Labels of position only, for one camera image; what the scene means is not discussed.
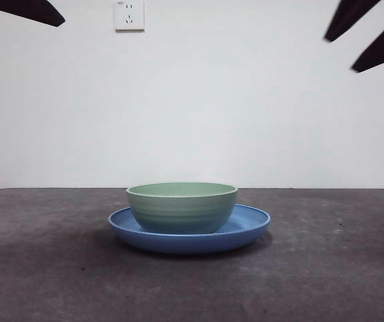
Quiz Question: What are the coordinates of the green ribbed bowl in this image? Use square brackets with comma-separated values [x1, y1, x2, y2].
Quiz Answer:
[126, 182, 239, 235]

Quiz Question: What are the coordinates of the blue shallow plate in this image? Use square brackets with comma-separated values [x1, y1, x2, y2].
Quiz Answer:
[107, 203, 272, 255]

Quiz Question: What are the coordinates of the white wall socket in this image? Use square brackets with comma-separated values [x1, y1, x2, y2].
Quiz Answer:
[114, 0, 146, 34]

